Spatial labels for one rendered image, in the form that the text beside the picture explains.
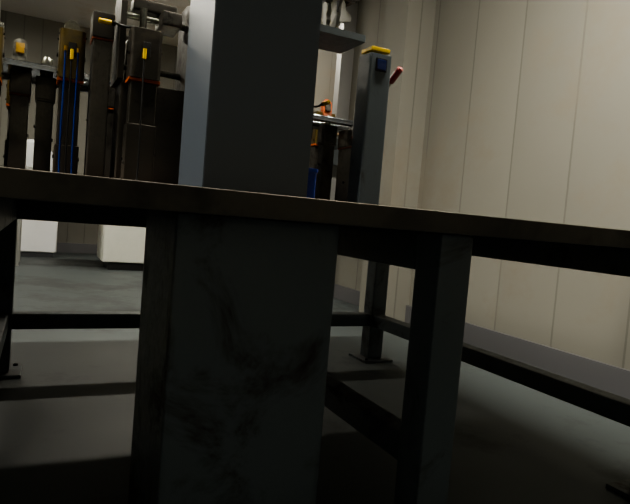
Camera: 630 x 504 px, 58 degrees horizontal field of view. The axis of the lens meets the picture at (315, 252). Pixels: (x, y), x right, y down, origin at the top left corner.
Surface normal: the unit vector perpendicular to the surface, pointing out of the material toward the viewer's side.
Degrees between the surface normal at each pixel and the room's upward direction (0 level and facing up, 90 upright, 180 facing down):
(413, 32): 90
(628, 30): 90
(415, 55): 90
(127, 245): 90
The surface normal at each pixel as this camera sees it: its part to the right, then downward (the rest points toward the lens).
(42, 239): 0.48, 0.09
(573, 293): -0.90, -0.05
